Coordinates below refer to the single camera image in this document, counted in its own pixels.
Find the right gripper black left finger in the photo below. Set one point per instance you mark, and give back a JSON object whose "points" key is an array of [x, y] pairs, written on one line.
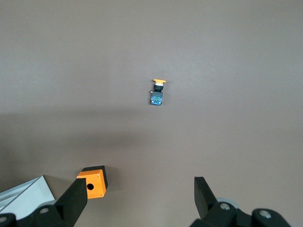
{"points": [[73, 203]]}

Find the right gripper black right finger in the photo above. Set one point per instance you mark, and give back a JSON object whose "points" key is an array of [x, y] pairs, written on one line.
{"points": [[204, 198]]}

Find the white drawer cabinet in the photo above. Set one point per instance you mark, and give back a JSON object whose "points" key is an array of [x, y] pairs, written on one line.
{"points": [[23, 196]]}

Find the orange box with hole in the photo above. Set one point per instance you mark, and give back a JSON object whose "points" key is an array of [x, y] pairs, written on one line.
{"points": [[97, 186]]}

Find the brown table cover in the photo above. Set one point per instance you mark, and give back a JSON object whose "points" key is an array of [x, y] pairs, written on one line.
{"points": [[213, 71]]}

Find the yellow push button switch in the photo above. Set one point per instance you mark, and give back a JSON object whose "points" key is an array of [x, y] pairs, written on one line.
{"points": [[156, 98]]}

